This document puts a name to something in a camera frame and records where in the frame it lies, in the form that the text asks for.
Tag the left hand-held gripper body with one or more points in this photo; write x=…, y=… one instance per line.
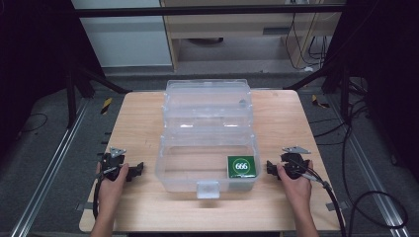
x=110, y=161

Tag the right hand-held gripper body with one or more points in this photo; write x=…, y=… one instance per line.
x=293, y=164

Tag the green square packet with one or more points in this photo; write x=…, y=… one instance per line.
x=241, y=166

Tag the clear plastic storage box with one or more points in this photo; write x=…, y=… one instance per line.
x=204, y=98

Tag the person's left hand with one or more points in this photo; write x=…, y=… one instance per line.
x=110, y=192

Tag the person's right hand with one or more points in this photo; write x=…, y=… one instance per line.
x=298, y=192

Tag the grey tape strip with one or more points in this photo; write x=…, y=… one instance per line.
x=85, y=206
x=337, y=206

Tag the yellow black striped tape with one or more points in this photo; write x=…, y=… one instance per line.
x=106, y=106
x=318, y=102

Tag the black metal stand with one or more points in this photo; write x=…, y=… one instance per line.
x=70, y=98
x=344, y=95

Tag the white cabinet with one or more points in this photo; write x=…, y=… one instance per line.
x=125, y=39

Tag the black curtain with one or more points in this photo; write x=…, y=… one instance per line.
x=385, y=65
x=36, y=49

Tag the light wooden desk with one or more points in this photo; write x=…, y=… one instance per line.
x=237, y=24

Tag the black horizontal bar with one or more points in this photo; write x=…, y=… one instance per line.
x=197, y=11

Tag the aluminium floor rail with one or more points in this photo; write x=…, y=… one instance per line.
x=49, y=171
x=372, y=171

